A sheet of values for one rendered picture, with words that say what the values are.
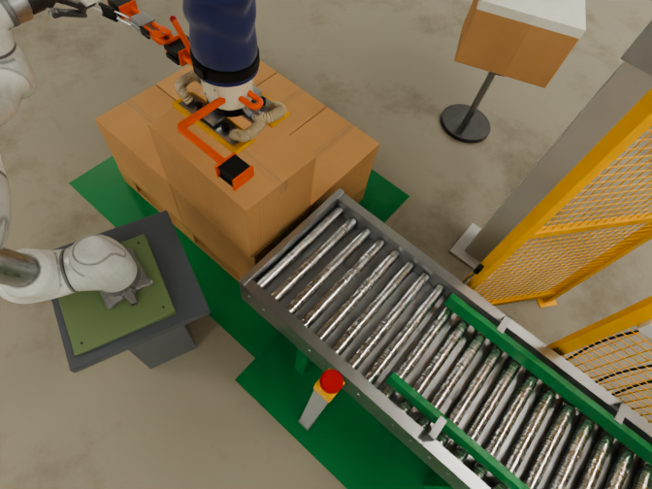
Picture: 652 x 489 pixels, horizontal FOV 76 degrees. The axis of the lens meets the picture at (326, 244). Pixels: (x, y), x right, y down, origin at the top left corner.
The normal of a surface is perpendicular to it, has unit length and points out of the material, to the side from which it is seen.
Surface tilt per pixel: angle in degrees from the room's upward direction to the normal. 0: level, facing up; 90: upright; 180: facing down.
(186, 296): 0
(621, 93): 90
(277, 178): 0
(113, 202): 0
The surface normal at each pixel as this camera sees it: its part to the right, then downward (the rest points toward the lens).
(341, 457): 0.11, -0.48
